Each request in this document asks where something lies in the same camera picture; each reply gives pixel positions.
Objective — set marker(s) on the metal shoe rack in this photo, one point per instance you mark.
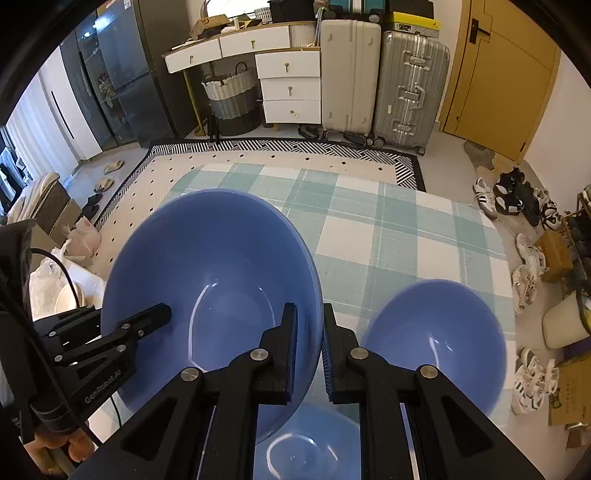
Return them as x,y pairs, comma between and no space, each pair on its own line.
579,230

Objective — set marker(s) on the white cabinet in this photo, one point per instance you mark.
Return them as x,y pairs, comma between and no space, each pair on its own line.
69,115

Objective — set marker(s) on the pink plastic bag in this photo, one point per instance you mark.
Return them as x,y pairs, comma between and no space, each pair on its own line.
83,237

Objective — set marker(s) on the beige striped cushion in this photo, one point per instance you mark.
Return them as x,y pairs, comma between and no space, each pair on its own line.
34,191

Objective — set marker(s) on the blue ribbed bowl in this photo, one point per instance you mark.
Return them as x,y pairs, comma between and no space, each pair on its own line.
434,332
207,258
304,443

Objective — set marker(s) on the person's left hand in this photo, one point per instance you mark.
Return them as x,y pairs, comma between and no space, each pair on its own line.
55,445

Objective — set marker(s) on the teal checked tablecloth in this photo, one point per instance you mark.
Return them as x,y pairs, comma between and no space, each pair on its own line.
369,230

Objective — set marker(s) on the small cardboard box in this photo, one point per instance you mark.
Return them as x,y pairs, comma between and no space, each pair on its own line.
210,26

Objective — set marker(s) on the dark grey fridge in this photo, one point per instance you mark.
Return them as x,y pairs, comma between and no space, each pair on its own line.
152,69

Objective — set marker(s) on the white bin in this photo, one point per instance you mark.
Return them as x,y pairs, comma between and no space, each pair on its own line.
561,323

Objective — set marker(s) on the teal suitcase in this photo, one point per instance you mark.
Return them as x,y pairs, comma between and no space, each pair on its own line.
355,7

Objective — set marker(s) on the white vanity desk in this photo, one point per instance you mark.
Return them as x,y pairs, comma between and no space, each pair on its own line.
288,87

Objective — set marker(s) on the black bag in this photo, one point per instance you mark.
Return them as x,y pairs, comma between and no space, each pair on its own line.
291,10

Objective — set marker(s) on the rounded wall mirror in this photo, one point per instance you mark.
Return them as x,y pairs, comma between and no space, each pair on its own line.
226,7

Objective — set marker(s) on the black white sneaker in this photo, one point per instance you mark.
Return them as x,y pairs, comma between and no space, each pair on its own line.
540,205

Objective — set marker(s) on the black slipper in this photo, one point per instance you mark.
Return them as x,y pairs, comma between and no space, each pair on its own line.
92,205

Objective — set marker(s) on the black folded tripod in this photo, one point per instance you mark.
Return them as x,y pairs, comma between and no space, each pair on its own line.
213,127

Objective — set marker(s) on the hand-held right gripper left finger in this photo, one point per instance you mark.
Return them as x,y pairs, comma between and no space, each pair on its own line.
290,350

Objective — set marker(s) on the brown cardboard box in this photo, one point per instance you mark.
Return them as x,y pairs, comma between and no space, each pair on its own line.
60,217

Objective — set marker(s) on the white curtain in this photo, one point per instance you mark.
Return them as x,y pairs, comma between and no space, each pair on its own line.
32,134

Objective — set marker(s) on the cream shallow dish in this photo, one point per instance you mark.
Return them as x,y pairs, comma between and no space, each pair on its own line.
69,300

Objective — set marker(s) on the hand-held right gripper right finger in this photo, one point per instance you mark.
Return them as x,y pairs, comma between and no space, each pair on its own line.
328,360

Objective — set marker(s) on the silver suitcase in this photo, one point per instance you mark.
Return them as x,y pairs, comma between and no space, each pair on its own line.
406,92

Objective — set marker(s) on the yellow black box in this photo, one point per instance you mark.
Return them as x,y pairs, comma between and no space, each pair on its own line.
408,21

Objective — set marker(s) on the white plastic bag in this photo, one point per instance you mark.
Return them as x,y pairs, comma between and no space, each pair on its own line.
44,277

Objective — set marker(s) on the beige slipper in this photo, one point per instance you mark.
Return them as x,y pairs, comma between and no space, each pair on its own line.
104,185
113,167

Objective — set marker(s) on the tan cardboard box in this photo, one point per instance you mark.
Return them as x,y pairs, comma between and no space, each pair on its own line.
554,254

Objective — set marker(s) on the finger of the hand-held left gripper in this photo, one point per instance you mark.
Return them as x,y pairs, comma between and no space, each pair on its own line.
74,327
138,323

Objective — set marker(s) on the black white patterned rug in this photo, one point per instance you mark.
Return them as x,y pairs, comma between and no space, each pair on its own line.
323,159

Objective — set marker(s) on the white green sneaker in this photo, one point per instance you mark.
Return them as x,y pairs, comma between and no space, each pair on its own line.
533,383

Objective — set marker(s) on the woven laundry basket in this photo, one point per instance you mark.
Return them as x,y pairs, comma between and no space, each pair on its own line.
233,101

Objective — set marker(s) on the white mesh sneaker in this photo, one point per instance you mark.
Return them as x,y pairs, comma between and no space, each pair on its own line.
524,288
531,254

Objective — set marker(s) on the yellow wooden door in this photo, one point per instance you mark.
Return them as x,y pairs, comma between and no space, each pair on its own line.
498,78

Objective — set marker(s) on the white striped sneaker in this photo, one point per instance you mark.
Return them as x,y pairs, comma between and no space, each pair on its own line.
485,198

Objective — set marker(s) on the white suitcase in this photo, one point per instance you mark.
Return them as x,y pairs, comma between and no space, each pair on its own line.
348,78

